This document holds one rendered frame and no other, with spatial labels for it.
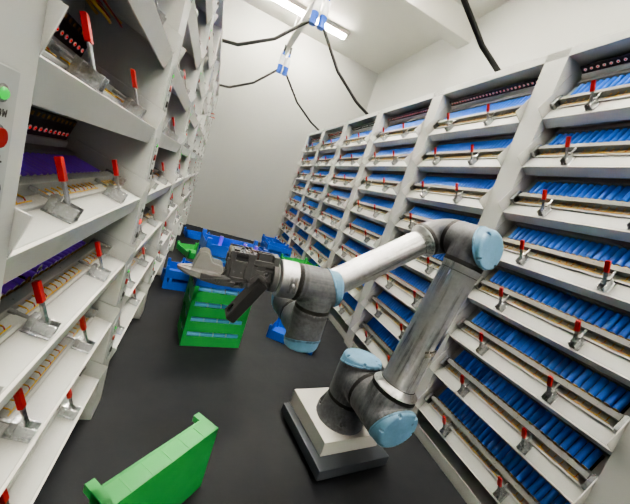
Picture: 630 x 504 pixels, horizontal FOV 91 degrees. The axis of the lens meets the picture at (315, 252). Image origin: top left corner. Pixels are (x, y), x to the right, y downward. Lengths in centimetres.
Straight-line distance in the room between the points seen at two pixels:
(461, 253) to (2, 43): 95
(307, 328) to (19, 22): 65
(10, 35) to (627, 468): 135
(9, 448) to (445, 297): 99
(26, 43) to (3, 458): 60
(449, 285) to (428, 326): 14
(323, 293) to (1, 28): 62
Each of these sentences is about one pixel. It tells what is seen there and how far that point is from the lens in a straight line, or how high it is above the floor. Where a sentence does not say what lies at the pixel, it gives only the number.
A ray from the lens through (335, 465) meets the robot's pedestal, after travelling 127.
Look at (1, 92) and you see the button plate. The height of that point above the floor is 88.
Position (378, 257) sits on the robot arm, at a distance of 97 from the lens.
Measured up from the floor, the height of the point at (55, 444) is 16.
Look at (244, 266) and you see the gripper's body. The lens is 68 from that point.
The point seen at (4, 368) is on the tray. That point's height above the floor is 54.
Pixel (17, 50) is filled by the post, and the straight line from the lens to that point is 38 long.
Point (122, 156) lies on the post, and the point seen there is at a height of 83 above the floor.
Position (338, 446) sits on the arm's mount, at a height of 9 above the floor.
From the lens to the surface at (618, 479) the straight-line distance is 124.
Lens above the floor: 88
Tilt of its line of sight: 9 degrees down
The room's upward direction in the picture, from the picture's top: 18 degrees clockwise
